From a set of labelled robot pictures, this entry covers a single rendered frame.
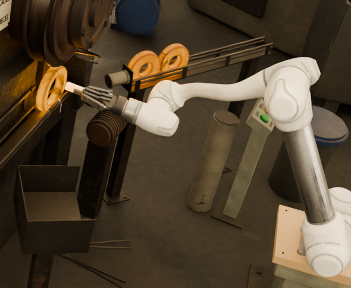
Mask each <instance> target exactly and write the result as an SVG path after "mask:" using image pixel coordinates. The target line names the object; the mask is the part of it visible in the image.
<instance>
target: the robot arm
mask: <svg viewBox="0 0 351 288"><path fill-rule="evenodd" d="M320 75H321V73H320V70H319V68H318V64H317V62H316V60H315V59H312V58H308V57H299V58H293V59H290V60H287V61H283V62H280V63H277V64H275V65H273V66H271V67H268V68H266V69H264V70H262V71H260V72H258V73H257V74H255V75H253V76H251V77H249V78H247V79H245V80H243V81H241V82H238V83H235V84H231V85H220V84H212V83H188V84H184V85H179V84H178V83H176V82H172V81H169V80H164V81H161V82H159V83H157V84H156V85H155V86H154V87H153V89H152V91H151V92H150V94H149V97H148V99H147V103H143V102H141V101H138V100H136V99H133V98H129V100H127V98H125V97H122V96H120V95H119V96H118V97H116V96H115V95H113V94H112V92H113V91H112V90H105V89H100V88H97V87H93V86H87V87H81V86H78V85H75V84H73V83H70V82H67V83H66V86H65V90H68V91H71V92H73V93H74V94H78V95H80V96H81V100H82V101H84V102H86V103H88V104H89V105H91V106H93V107H95V108H96V109H98V110H99V111H100V112H103V110H105V109H106V110H111V111H112V114H114V115H117V116H119V117H121V116H122V119H123V120H124V121H127V122H130V123H132V124H135V125H137V126H139V127H140V128H141V129H143V130H145V131H148V132H150V133H153V134H156V135H161V136H165V137H171V136H172V135H173V134H174V133H175V132H176V129H177V127H178V124H179V121H180V120H179V118H178V117H177V116H176V115H175V114H174V113H173V112H175V111H176V110H177V109H179V108H180V107H182V106H183V105H184V102H185V101H186V100H187V99H189V98H193V97H202V98H209V99H215V100H219V101H242V100H246V99H253V98H262V97H264V105H265V109H266V112H267V114H268V115H269V117H271V119H272V121H273V123H274V125H275V126H276V128H278V129H279V130H280V131H282V135H283V138H284V142H285V146H286V149H287V152H288V156H289V159H290V163H291V166H292V169H293V173H294V177H295V179H296V183H297V187H298V191H299V194H300V197H301V201H302V204H303V207H304V211H305V215H306V217H305V219H304V220H303V222H302V225H301V228H300V230H301V239H300V246H299V248H298V250H297V253H298V254H299V255H303V256H306V260H307V263H308V265H309V266H310V268H311V269H312V270H313V271H314V272H315V273H316V274H318V275H321V276H323V277H332V276H335V275H339V274H341V273H342V272H343V271H344V270H345V269H346V268H347V266H348V264H349V262H350V259H351V192H350V191H349V190H347V189H345V188H341V187H334V188H331V189H328V186H327V182H326V179H325V174H324V171H323V168H322V164H321V160H320V156H319V153H318V149H317V145H316V141H315V138H314V134H313V130H312V126H311V120H312V117H313V113H312V104H311V97H310V91H309V88H310V86H311V85H313V84H314V83H316V82H317V80H318V79H319V77H320Z"/></svg>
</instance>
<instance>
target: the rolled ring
mask: <svg viewBox="0 0 351 288"><path fill-rule="evenodd" d="M55 79H56V80H55ZM54 80H55V85H54V88H53V91H52V92H51V94H50V96H49V97H48V93H49V90H50V88H51V85H52V83H53V81H54ZM66 81H67V70H66V68H65V67H64V66H60V67H51V66H50V67H49V69H48V70H47V72H45V75H44V76H43V78H42V80H41V83H40V84H39V87H38V91H37V96H36V107H37V109H38V110H40V111H43V112H46V111H47V110H48V108H50V107H51V106H52V105H53V104H54V103H55V102H56V101H57V100H58V99H59V98H60V97H61V96H62V94H63V91H64V89H65V86H66ZM47 97H48V98H47Z"/></svg>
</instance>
